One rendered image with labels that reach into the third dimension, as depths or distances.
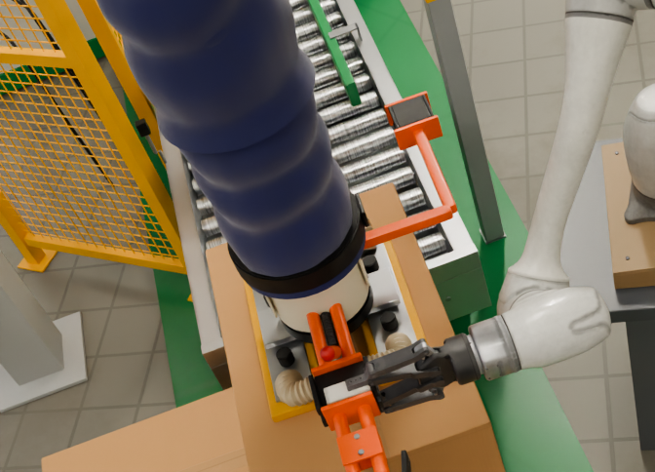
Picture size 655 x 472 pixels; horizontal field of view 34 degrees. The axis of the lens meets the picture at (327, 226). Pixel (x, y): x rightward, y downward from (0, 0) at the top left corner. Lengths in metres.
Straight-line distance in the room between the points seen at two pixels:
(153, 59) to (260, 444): 0.72
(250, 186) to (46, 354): 2.07
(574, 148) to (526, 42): 2.45
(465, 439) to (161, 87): 0.76
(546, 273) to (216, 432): 1.04
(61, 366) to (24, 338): 0.18
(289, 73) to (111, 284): 2.38
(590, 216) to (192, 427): 1.03
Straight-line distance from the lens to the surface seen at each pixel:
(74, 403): 3.52
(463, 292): 2.66
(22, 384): 3.65
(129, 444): 2.61
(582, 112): 1.65
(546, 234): 1.78
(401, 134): 2.02
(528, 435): 2.97
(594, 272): 2.30
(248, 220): 1.59
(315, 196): 1.60
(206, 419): 2.56
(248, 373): 1.93
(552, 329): 1.63
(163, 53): 1.40
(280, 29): 1.43
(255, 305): 1.99
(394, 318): 1.85
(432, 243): 2.70
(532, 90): 3.89
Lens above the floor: 2.52
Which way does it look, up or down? 44 degrees down
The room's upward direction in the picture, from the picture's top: 22 degrees counter-clockwise
